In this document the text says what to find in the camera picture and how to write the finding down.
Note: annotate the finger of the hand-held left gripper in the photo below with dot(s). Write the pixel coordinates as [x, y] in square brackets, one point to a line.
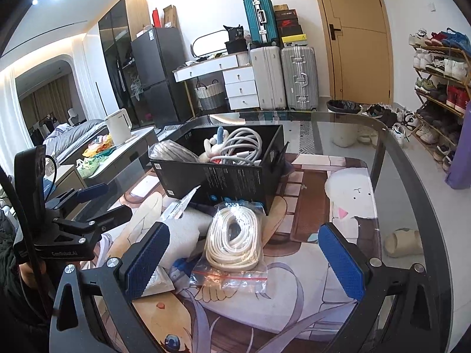
[92, 192]
[110, 217]

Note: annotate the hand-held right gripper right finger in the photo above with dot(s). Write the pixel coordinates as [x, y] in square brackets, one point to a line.
[342, 261]

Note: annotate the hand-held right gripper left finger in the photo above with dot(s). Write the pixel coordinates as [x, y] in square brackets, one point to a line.
[147, 261]

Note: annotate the clear bag of cream shoelaces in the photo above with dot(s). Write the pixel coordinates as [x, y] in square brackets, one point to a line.
[231, 239]

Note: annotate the clear bag of striped shoelaces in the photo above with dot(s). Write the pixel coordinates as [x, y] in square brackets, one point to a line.
[173, 150]

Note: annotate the black cardboard box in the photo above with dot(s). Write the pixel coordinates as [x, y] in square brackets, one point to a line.
[228, 184]

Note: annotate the red and white packet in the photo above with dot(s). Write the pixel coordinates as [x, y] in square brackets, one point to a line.
[216, 160]

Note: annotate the white plush toy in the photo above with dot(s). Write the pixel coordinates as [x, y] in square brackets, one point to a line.
[213, 145]

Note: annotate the person's left hand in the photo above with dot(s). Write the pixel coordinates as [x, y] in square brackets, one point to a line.
[27, 272]

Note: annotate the small clear bag white contents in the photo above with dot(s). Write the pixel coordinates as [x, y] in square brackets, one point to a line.
[160, 283]

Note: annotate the colourful snack packets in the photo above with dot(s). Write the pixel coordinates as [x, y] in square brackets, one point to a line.
[95, 152]

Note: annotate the grey side cabinet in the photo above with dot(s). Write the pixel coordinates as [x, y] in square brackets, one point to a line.
[121, 154]

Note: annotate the bed with grey bedding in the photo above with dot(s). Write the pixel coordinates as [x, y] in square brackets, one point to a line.
[73, 136]

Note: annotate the printed table mat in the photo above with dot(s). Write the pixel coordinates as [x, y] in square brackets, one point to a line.
[312, 209]

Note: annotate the beige slipper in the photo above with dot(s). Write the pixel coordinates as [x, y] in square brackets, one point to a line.
[403, 242]

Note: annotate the clear plastic bag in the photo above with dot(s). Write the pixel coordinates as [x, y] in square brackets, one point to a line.
[180, 206]

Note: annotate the white electric kettle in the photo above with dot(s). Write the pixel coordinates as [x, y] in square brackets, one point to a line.
[117, 128]

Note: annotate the office chair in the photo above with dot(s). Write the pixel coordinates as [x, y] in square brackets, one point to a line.
[73, 114]

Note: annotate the black refrigerator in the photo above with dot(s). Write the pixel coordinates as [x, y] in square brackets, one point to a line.
[158, 70]

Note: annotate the trash bin with black liner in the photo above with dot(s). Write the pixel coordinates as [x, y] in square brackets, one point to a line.
[344, 117]

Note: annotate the scattered sneakers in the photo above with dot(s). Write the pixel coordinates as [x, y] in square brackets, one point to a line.
[390, 121]

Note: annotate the dark glass cabinet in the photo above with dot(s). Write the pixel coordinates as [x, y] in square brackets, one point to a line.
[114, 44]

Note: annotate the woven basket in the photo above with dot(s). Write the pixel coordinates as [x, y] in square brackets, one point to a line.
[209, 97]

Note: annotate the purple bag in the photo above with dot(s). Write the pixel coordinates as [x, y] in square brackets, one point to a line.
[461, 154]

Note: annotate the white dressing table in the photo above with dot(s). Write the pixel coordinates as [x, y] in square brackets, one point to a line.
[239, 88]

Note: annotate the silver suitcase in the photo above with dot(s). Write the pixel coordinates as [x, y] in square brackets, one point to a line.
[300, 81]

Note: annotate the oval mirror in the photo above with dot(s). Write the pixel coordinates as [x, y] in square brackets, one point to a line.
[209, 44]

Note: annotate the flat brown cardboard box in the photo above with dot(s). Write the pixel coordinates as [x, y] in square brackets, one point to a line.
[170, 16]

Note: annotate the white suitcase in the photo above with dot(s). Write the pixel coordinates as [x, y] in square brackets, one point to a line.
[268, 81]

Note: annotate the white ribbed container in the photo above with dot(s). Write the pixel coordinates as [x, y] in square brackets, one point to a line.
[244, 59]

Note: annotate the black bag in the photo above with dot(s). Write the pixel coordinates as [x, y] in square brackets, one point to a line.
[235, 42]

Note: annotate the wooden shoe rack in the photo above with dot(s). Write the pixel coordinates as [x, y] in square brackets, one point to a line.
[441, 77]

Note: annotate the shoe rack with shoes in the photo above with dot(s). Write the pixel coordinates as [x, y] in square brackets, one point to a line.
[438, 66]

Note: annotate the wooden door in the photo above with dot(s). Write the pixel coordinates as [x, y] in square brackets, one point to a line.
[357, 36]

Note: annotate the yellow and black shoe box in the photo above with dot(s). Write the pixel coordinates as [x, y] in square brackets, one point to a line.
[293, 40]

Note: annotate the teal suitcase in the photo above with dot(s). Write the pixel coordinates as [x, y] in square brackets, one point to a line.
[259, 22]

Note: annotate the red and black shoe box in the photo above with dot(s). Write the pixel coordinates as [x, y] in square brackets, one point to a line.
[289, 27]

